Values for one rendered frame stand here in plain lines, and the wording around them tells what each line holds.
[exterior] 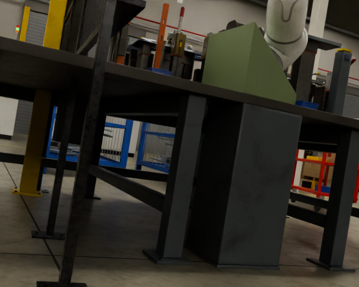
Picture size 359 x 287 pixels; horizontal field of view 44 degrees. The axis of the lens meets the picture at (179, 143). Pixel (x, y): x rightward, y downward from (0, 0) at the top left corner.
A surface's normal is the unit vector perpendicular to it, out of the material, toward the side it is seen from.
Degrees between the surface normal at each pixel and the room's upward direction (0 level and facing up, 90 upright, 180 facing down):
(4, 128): 90
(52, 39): 90
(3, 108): 90
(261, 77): 90
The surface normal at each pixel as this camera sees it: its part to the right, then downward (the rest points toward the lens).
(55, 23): 0.33, 0.05
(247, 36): -0.88, -0.14
